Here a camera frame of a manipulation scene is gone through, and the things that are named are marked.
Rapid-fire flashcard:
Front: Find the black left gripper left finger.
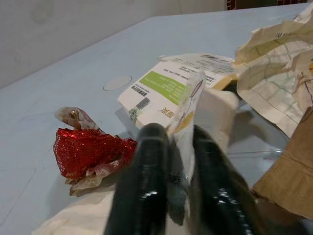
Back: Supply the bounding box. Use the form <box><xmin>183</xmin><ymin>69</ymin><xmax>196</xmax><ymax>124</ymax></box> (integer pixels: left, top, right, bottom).
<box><xmin>104</xmin><ymin>122</ymin><xmax>173</xmax><ymax>235</ymax></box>

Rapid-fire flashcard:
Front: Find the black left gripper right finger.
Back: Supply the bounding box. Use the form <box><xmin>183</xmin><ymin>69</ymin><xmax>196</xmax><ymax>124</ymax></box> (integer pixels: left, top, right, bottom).
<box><xmin>188</xmin><ymin>124</ymin><xmax>266</xmax><ymax>235</ymax></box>

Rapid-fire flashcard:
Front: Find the torn white printed wrapper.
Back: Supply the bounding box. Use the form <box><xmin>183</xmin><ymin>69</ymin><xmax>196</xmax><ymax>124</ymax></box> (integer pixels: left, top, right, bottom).
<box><xmin>165</xmin><ymin>70</ymin><xmax>206</xmax><ymax>226</ymax></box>

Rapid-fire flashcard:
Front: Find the red sequin mesh wrapper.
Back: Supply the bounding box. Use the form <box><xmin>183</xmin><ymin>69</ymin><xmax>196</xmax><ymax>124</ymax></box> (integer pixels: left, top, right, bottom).
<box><xmin>52</xmin><ymin>105</ymin><xmax>137</xmax><ymax>197</ymax></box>

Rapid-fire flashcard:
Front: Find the brown paper bag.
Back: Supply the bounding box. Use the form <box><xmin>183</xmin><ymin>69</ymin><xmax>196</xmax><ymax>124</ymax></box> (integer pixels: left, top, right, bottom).
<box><xmin>250</xmin><ymin>105</ymin><xmax>313</xmax><ymax>221</ymax></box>

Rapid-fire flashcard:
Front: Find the white crumpled tissue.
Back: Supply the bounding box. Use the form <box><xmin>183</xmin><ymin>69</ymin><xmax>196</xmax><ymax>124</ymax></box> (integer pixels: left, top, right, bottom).
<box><xmin>31</xmin><ymin>181</ymin><xmax>118</xmax><ymax>235</ymax></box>

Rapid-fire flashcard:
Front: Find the white carton with green label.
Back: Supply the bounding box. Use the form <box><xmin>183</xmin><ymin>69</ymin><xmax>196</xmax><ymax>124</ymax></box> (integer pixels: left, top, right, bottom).
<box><xmin>116</xmin><ymin>52</ymin><xmax>239</xmax><ymax>150</ymax></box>

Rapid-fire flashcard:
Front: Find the crumpled cream printed paper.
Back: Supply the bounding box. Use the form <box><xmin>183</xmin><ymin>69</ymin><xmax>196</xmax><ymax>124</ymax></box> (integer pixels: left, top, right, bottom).
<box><xmin>234</xmin><ymin>2</ymin><xmax>313</xmax><ymax>139</ymax></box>

